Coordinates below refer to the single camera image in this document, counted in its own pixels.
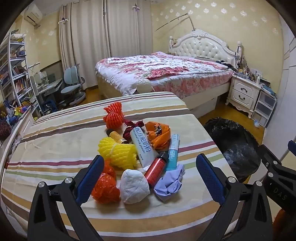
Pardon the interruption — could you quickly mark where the yellow foam fruit net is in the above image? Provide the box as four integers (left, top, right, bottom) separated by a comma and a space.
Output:
97, 137, 139, 169

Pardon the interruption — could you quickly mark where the red bottle with black cap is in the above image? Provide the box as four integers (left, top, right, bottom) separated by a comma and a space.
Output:
144, 151, 170, 187

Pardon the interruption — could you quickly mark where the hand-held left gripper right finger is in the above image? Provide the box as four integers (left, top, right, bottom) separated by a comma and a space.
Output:
196, 154, 273, 241

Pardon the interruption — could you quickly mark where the orange foam fruit net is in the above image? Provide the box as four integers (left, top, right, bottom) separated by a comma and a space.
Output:
104, 102, 126, 129

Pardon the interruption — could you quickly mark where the pile of small items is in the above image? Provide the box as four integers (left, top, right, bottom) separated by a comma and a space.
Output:
233, 62, 269, 84

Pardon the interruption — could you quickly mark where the white bed with tufted headboard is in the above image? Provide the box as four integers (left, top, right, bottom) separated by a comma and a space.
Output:
95, 30, 243, 118

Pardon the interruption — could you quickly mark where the orange printed plastic bag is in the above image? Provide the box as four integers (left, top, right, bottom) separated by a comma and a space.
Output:
144, 120, 171, 150

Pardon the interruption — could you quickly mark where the thin metal rod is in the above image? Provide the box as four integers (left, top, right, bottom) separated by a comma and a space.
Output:
155, 11, 196, 32

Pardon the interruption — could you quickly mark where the study desk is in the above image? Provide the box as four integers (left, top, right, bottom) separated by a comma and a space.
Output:
35, 77, 64, 112

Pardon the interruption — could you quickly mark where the teal tube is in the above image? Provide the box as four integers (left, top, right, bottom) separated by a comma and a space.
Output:
165, 134, 181, 171

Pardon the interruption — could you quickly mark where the grey desk chair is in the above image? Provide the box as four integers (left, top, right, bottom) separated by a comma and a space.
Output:
60, 65, 86, 105

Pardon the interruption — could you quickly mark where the lilac paper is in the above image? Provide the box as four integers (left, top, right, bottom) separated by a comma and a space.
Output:
153, 163, 186, 202

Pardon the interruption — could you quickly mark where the white wardrobe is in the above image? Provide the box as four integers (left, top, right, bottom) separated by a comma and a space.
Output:
261, 21, 296, 163

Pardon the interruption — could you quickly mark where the clear plastic drawer unit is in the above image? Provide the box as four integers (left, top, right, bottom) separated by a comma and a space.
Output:
253, 89, 277, 127

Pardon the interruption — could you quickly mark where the white air conditioner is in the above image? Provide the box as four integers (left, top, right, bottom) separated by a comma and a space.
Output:
23, 5, 43, 26

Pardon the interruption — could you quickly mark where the white milk powder sachet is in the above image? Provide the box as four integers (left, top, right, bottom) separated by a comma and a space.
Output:
129, 126, 160, 172

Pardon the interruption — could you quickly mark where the small yellow bottle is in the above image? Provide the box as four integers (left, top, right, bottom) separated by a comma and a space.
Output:
106, 130, 127, 143

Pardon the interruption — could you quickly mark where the beige curtain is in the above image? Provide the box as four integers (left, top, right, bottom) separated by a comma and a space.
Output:
58, 0, 153, 90

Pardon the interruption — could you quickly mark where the floral bedspread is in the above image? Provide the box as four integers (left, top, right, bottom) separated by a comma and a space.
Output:
95, 51, 234, 95

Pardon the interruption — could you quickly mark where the white nightstand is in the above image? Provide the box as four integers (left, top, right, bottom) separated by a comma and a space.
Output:
225, 75, 263, 118

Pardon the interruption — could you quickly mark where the white bookshelf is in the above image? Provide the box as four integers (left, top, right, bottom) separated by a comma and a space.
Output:
0, 32, 40, 121

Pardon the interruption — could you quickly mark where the bin with black liner bag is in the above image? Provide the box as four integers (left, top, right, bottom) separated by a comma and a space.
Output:
203, 117, 263, 183

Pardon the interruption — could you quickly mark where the person's right forearm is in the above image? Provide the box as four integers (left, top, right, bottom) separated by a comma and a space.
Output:
273, 207, 296, 241

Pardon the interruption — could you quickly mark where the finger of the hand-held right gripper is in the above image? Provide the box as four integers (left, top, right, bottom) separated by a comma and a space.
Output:
257, 144, 281, 171
283, 139, 296, 164

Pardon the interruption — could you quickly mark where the dark brown fuzzy object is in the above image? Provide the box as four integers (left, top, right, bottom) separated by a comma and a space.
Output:
0, 120, 12, 144

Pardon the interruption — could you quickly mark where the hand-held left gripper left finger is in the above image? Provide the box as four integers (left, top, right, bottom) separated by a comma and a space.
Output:
27, 155, 105, 241

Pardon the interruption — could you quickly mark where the red-orange plastic bag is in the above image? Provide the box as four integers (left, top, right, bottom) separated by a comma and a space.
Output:
91, 160, 121, 204

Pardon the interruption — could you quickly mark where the pile of colourful toys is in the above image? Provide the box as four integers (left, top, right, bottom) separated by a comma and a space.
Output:
0, 105, 31, 123

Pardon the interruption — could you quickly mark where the stack of books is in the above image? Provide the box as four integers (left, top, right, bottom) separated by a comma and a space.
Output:
261, 80, 278, 98

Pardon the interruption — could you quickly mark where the striped tablecloth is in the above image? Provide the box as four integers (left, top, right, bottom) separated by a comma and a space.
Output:
0, 91, 236, 239

